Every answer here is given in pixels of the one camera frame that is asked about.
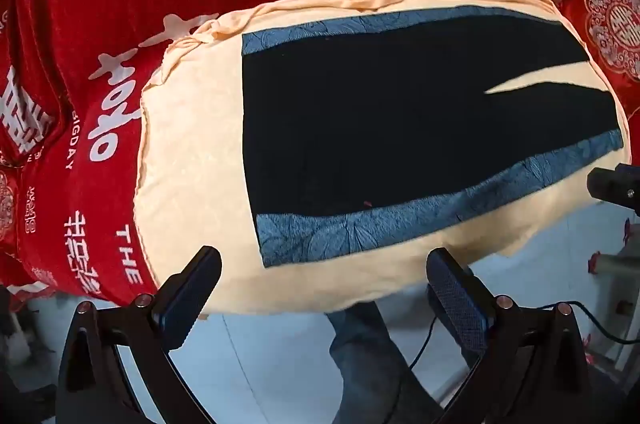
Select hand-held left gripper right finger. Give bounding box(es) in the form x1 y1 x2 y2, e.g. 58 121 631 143
426 248 594 424

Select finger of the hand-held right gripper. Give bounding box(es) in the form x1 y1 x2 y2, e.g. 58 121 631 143
586 163 640 206

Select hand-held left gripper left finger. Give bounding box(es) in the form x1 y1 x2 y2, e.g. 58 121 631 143
55 245 223 424

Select black pants with blue stripes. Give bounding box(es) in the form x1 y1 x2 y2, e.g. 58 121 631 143
241 5 623 269

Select person's leg in jeans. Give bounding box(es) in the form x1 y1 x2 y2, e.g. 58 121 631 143
325 301 447 424

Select cream blanket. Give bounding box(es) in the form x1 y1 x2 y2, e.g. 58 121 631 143
134 0 633 317

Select red ornamented cushion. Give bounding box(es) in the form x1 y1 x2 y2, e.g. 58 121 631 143
560 0 640 117

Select black cable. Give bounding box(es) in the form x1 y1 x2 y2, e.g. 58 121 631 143
541 301 640 346

